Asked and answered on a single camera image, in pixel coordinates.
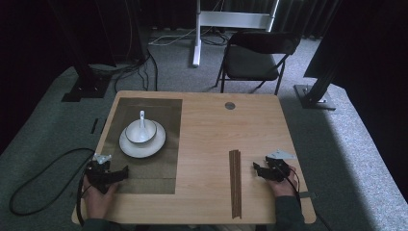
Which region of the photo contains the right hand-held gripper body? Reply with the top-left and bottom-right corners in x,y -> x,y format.
266,148 -> 296,183

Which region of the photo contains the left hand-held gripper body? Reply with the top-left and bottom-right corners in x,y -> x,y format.
85,153 -> 114,195

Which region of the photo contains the white plate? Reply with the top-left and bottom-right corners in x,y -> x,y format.
118,119 -> 167,159

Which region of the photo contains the person's right hand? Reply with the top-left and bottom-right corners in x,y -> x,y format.
268,167 -> 299,197

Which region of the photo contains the person's left hand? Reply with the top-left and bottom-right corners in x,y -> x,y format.
82,176 -> 118,220

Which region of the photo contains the brown placemat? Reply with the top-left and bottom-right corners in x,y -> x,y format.
101,97 -> 183,195

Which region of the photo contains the white bowl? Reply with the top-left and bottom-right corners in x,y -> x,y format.
124,118 -> 158,144

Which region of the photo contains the white ceramic spoon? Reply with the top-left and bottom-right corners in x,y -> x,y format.
138,110 -> 147,142

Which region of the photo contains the black slanted stand with base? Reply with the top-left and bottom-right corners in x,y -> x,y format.
293,47 -> 343,111

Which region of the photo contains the black stand with square base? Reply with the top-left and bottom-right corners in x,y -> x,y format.
47,0 -> 112,103

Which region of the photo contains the black folding chair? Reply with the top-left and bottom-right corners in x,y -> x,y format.
214,30 -> 302,96

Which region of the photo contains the white metal stand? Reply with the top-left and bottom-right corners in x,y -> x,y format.
191,0 -> 280,67

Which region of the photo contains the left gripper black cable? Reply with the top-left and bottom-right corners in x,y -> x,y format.
76,162 -> 94,226

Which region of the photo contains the thick black floor cable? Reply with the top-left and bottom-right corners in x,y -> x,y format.
9,147 -> 96,217

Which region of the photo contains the thin black cable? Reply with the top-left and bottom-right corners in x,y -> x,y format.
312,208 -> 335,231

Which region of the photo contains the black cable bundle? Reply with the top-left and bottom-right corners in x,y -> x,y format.
114,47 -> 159,92

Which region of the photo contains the white floor cable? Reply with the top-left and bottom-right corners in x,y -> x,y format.
148,28 -> 197,46

